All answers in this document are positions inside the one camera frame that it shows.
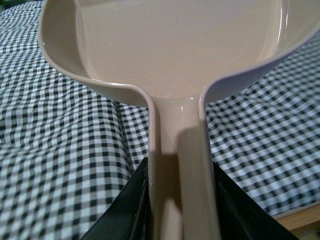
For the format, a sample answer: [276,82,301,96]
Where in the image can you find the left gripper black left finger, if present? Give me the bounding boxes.
[82,157,148,240]

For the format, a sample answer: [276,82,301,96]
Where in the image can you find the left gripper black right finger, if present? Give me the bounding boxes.
[213,163,297,240]

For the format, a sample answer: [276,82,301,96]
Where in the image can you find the beige plastic dustpan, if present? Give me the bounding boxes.
[38,0,320,240]

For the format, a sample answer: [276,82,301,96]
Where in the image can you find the black white checkered tablecloth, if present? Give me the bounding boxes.
[0,1,320,240]

